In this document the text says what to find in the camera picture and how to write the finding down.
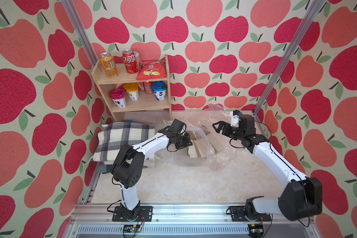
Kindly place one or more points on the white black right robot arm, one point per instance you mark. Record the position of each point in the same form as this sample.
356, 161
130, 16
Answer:
301, 197

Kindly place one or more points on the aluminium front rail frame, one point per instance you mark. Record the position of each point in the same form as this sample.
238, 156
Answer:
184, 221

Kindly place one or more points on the dark plaid grey scarf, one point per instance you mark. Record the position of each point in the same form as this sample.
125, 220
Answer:
107, 169

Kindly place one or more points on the clear plastic vacuum bag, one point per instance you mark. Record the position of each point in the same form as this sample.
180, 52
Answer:
211, 150

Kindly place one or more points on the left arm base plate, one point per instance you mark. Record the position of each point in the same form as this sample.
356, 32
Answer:
139, 213

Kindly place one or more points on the blue lid cup on shelf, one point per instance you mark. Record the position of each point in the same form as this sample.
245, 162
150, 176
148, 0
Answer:
159, 88

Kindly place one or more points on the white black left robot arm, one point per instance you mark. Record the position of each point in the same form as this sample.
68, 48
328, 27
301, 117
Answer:
135, 155

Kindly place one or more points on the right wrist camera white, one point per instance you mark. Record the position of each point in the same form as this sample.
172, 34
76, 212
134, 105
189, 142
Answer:
235, 118

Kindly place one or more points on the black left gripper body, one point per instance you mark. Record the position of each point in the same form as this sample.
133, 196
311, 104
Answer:
182, 141

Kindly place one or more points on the orange soda can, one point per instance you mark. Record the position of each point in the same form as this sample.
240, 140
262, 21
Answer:
108, 64

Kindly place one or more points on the pink lid cup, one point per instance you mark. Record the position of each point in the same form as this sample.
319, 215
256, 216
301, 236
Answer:
119, 97

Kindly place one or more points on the yellow lid cup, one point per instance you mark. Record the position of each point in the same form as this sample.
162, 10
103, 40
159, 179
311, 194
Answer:
132, 91

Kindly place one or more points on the beige brown striped scarf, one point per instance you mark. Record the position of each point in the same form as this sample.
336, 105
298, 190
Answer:
200, 145

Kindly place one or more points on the cream grey plaid scarf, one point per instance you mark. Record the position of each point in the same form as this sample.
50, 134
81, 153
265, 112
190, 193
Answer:
113, 136

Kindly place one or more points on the red cola can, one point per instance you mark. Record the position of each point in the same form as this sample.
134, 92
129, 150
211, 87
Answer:
129, 59

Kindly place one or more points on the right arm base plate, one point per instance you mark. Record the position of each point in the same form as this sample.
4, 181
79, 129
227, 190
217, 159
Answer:
242, 214

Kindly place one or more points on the wooden two-tier shelf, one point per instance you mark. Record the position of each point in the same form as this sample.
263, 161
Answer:
146, 102

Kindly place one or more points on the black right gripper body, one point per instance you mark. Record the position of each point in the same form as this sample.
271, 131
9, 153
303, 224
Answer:
236, 134

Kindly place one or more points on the red chips bag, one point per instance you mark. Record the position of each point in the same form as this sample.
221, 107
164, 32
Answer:
151, 70

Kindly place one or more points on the small red can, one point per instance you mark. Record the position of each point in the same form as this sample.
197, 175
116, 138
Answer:
148, 87

